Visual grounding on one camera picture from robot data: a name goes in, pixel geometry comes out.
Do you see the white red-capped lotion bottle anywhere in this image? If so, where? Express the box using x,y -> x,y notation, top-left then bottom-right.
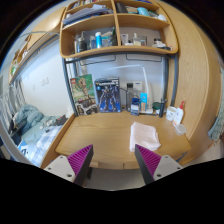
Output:
172,100 -> 186,127

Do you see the pale pink towel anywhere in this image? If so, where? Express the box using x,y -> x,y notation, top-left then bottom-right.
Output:
129,121 -> 162,153

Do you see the blue robot model box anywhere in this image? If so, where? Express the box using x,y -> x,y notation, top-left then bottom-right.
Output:
94,77 -> 122,114

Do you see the white mug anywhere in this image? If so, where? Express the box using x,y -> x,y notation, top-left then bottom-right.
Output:
165,106 -> 178,122

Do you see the green toy figure box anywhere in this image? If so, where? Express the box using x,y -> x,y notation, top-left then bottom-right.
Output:
69,73 -> 99,117

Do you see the clear plastic container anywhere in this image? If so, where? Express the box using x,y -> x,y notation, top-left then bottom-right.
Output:
174,123 -> 188,136

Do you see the bed with teal bedding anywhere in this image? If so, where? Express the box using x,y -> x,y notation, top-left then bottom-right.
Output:
9,104 -> 69,168

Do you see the white carton box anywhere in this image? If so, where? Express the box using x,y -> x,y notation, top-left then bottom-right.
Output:
132,80 -> 144,95

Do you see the wooden shelf unit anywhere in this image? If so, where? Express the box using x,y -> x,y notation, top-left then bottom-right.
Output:
59,0 -> 179,60

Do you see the small blue box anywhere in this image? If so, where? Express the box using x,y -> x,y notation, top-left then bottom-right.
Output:
130,97 -> 140,117

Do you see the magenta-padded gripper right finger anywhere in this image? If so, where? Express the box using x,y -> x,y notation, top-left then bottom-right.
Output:
134,144 -> 184,185

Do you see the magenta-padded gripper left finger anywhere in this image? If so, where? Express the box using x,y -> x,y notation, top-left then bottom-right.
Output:
43,144 -> 94,187

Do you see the light blue packet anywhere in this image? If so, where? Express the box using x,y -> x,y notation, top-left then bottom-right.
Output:
139,92 -> 148,113

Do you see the black electric shaver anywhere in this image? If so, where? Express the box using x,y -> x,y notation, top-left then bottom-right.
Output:
158,98 -> 167,118

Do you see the dark transparent water bottle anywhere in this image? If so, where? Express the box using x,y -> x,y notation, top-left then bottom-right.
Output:
125,82 -> 134,113

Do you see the white desk lamp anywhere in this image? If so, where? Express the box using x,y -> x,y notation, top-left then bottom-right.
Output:
105,63 -> 155,115

